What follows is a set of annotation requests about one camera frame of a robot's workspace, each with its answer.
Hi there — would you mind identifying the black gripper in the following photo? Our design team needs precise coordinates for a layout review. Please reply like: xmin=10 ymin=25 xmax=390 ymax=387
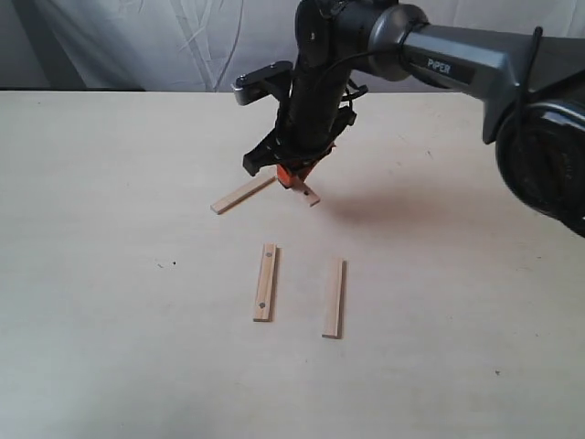
xmin=242 ymin=78 xmax=356 ymax=192

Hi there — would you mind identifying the wood strip with hole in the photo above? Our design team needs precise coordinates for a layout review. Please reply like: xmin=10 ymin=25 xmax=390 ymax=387
xmin=300 ymin=185 xmax=321 ymax=207

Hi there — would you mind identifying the plain wood strip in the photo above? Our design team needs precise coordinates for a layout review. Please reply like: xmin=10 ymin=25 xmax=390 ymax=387
xmin=322 ymin=258 xmax=346 ymax=339

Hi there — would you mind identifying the wood strip with magnets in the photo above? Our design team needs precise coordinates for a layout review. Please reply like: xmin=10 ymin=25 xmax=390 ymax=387
xmin=252 ymin=243 xmax=280 ymax=323

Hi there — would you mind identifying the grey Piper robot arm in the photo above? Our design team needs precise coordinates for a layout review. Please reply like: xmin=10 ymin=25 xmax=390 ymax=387
xmin=233 ymin=1 xmax=584 ymax=234

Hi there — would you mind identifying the white backdrop cloth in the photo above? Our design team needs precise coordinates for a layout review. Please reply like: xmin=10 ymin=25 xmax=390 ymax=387
xmin=0 ymin=0 xmax=585 ymax=92

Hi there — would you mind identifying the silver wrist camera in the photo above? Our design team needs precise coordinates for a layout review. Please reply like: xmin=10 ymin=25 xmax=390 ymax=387
xmin=232 ymin=60 xmax=293 ymax=106

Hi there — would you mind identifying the black cable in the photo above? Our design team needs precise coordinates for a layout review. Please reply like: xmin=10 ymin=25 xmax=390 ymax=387
xmin=314 ymin=17 xmax=431 ymax=111

